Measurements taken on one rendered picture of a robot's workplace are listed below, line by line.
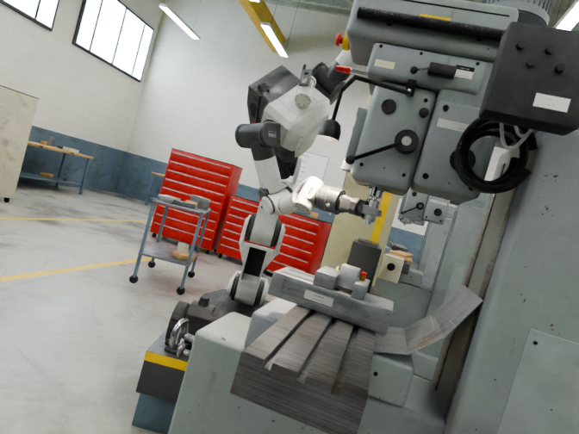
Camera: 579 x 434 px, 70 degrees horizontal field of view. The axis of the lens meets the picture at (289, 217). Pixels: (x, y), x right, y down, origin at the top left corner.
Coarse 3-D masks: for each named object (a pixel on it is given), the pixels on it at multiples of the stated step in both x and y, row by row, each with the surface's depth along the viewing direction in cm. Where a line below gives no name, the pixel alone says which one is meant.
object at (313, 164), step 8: (304, 152) 1062; (304, 160) 1062; (312, 160) 1057; (320, 160) 1053; (304, 168) 1062; (312, 168) 1057; (320, 168) 1052; (304, 176) 1061; (312, 176) 1056; (320, 176) 1052; (296, 184) 1065
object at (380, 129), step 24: (384, 96) 126; (408, 96) 125; (432, 96) 124; (384, 120) 126; (408, 120) 125; (360, 144) 129; (384, 144) 126; (360, 168) 128; (384, 168) 126; (408, 168) 124
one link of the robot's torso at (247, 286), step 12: (240, 240) 201; (240, 252) 201; (252, 252) 204; (264, 252) 203; (276, 252) 200; (252, 264) 208; (264, 264) 202; (240, 276) 205; (252, 276) 210; (240, 288) 208; (252, 288) 208; (240, 300) 211; (252, 300) 210
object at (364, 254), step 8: (360, 240) 170; (368, 240) 180; (352, 248) 167; (360, 248) 167; (368, 248) 166; (376, 248) 166; (352, 256) 167; (360, 256) 167; (368, 256) 166; (376, 256) 165; (352, 264) 167; (360, 264) 167; (368, 264) 166; (376, 264) 165; (360, 272) 167; (368, 272) 166; (368, 288) 166
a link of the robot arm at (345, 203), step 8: (328, 192) 140; (336, 192) 139; (344, 192) 142; (328, 200) 139; (336, 200) 138; (344, 200) 136; (352, 200) 134; (360, 200) 135; (328, 208) 140; (336, 208) 140; (344, 208) 136; (352, 208) 133; (360, 216) 139
